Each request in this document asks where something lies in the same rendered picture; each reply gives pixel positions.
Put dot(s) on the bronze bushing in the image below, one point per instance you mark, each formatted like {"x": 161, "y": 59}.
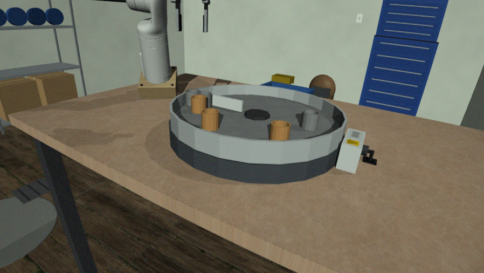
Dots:
{"x": 210, "y": 119}
{"x": 198, "y": 104}
{"x": 279, "y": 130}

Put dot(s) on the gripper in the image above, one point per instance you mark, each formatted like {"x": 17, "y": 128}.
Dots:
{"x": 179, "y": 16}

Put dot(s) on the blue plastic crate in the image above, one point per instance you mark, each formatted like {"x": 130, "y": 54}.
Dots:
{"x": 291, "y": 87}

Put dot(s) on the grey hollow cylinder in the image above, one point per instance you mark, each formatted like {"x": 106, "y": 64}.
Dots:
{"x": 309, "y": 120}
{"x": 208, "y": 97}
{"x": 188, "y": 94}

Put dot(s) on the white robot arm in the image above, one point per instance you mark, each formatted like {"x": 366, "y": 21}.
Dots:
{"x": 153, "y": 39}

